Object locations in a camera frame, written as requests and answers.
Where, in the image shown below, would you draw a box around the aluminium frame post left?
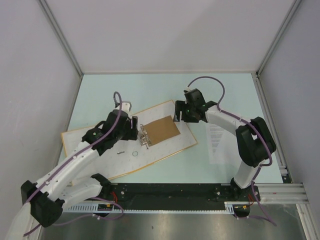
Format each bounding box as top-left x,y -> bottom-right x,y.
36,0 -> 84,78

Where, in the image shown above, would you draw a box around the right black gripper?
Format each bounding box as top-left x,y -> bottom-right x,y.
172,100 -> 198,124

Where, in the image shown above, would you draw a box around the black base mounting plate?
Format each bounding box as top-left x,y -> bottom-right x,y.
98,183 -> 261,210

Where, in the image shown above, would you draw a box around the aluminium frame post right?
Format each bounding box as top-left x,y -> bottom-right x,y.
255,0 -> 304,78

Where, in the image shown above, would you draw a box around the yellow lever arch folder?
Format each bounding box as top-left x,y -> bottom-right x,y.
72,100 -> 197,184

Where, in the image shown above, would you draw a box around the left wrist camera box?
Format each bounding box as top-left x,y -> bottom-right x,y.
117,101 -> 132,117

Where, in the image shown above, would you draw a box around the white slotted cable duct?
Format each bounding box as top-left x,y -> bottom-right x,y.
63,201 -> 249,215

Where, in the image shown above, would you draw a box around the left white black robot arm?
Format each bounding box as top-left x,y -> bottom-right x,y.
20,109 -> 138,228

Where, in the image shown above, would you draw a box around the white printed paper sheets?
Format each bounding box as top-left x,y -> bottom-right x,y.
205,124 -> 242,167

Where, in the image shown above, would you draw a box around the aluminium frame post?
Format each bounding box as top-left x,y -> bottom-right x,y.
36,0 -> 84,78
255,0 -> 304,78

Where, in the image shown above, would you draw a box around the metal lever arch mechanism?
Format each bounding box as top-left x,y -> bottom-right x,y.
138,124 -> 152,150

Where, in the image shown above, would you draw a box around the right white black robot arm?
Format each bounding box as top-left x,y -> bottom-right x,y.
173,88 -> 277,201

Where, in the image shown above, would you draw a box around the brown cardboard sheet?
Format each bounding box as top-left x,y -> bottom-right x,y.
144,115 -> 181,146

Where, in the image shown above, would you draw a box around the aluminium frame rail right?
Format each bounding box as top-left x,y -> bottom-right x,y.
251,73 -> 293,184

